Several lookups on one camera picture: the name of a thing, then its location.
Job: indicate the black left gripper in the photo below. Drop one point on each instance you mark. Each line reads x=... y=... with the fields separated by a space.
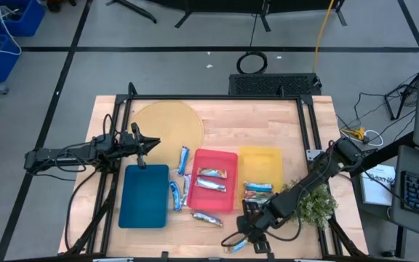
x=129 y=143

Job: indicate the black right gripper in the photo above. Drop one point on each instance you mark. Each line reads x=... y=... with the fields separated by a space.
x=260 y=218

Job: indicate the blue granola bar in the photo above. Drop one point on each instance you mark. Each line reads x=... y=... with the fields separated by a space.
x=183 y=160
x=236 y=247
x=175 y=194

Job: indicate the silver granola bar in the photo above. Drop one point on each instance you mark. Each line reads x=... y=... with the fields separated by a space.
x=186 y=189
x=207 y=218
x=210 y=184
x=212 y=172

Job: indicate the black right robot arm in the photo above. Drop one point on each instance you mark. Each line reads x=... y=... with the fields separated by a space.
x=318 y=174

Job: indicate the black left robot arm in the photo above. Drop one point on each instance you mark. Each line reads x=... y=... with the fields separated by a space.
x=60 y=154

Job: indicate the multicoloured granola bar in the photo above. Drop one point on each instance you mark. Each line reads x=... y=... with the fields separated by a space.
x=257 y=197

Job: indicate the teal granola bar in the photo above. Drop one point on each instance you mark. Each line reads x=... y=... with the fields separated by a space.
x=258 y=186

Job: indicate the round wooden board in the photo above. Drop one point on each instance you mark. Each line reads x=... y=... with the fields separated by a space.
x=169 y=123

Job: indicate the blue plastic bin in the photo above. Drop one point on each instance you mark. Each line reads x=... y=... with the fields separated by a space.
x=144 y=196

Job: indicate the red plastic bin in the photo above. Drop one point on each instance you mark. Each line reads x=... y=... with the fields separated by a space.
x=213 y=200

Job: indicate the artificial white-green plant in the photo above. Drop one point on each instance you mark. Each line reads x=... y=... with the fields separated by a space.
x=318 y=209

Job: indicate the yellow plastic bin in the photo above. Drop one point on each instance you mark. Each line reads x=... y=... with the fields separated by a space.
x=260 y=163

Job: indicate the white paper booklet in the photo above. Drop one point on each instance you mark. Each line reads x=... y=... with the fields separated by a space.
x=377 y=185

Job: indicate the black perforated computer case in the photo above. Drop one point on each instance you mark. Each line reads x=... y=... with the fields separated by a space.
x=275 y=83

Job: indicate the black partition panel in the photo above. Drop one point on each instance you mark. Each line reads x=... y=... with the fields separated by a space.
x=231 y=4

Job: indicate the black aluminium table frame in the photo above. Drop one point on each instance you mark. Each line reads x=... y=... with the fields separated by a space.
x=213 y=97

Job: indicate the silver aluminium bracket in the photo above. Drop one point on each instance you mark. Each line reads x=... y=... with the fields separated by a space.
x=113 y=260

